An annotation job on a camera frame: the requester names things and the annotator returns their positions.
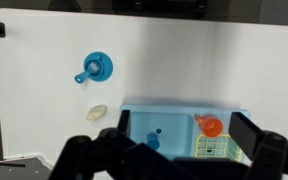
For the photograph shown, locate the blue dish brush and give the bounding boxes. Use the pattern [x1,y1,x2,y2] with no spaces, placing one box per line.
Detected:
[73,54,104,85]

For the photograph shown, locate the black round ribbed object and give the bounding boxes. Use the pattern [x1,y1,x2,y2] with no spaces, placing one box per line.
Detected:
[47,0,82,13]

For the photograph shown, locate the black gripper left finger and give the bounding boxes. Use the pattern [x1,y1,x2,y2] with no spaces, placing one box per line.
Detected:
[117,109,132,138]

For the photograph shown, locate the light blue toy sink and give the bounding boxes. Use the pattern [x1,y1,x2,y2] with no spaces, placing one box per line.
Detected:
[118,104,252,164]

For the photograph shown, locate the grey metal mounting plate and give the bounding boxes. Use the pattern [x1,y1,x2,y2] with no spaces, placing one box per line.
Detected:
[0,153,55,180]

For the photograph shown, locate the blue toy plate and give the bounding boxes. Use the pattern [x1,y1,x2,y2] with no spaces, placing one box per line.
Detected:
[83,51,115,83]

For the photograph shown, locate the yellow green dish rack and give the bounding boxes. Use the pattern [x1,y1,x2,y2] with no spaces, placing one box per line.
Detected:
[193,133,245,164]

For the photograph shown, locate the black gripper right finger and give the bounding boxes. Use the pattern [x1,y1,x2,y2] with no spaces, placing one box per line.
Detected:
[228,112,267,161]

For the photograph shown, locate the beige sponge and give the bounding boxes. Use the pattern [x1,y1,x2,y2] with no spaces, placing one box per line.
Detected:
[86,104,109,123]

